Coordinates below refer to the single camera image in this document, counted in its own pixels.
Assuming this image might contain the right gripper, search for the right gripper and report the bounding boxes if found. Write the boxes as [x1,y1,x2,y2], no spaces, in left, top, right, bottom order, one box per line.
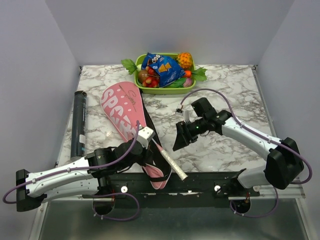
[172,116,208,151]

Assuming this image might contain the pink badminton racket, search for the pink badminton racket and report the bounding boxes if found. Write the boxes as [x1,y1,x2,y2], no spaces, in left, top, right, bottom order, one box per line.
[151,138,189,181]

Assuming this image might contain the pink racket bag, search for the pink racket bag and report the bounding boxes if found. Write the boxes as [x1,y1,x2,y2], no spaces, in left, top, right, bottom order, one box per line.
[100,81,172,190]

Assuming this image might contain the black shuttlecock tube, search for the black shuttlecock tube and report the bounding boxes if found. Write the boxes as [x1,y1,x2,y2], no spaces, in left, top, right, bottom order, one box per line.
[70,90,87,160]

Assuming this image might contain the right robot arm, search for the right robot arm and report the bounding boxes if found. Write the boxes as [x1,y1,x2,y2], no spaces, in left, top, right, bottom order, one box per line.
[172,97,304,196]

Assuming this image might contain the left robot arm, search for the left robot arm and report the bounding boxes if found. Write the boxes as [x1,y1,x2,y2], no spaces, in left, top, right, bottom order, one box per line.
[15,140,150,212]

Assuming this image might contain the pink toy vegetable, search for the pink toy vegetable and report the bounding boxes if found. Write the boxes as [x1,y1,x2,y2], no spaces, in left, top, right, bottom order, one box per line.
[183,77,193,88]

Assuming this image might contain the red toy berries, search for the red toy berries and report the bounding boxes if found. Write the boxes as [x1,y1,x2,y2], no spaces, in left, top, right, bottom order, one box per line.
[142,66,160,88]

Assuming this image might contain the toy carrot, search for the toy carrot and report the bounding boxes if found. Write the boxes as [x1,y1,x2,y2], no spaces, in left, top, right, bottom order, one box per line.
[183,70,192,78]

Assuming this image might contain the green fake leaf right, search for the green fake leaf right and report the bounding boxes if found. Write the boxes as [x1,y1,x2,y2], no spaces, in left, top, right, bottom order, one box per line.
[191,67,207,82]

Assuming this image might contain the green fake leaf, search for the green fake leaf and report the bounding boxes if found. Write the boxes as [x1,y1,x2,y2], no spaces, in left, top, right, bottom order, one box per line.
[191,67,207,82]
[121,58,138,75]

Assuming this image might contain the blue chips bag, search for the blue chips bag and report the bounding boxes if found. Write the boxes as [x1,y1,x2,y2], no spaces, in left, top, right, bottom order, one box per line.
[141,52,185,88]

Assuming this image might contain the brown toy fruit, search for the brown toy fruit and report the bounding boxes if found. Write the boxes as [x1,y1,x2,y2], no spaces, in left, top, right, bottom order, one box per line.
[137,69,149,84]

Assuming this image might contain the toy pineapple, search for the toy pineapple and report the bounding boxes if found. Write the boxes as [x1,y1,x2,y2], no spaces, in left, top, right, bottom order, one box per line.
[175,52,194,70]

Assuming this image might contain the green fake leaf left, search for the green fake leaf left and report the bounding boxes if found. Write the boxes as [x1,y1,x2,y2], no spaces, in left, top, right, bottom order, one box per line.
[121,58,138,75]

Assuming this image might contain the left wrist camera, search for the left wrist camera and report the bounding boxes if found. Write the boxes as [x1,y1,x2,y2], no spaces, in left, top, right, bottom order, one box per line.
[136,126,155,149]

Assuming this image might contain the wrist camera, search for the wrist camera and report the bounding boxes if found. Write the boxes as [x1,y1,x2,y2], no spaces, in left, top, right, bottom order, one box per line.
[175,105,190,123]
[136,126,155,149]

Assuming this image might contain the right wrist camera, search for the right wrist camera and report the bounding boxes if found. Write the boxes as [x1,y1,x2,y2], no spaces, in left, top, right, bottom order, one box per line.
[175,105,190,123]

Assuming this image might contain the white racket handle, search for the white racket handle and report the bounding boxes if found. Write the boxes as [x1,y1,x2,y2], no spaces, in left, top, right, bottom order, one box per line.
[161,149,189,181]

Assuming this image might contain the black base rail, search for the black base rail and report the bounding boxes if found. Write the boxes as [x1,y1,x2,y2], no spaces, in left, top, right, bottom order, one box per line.
[79,172,261,212]

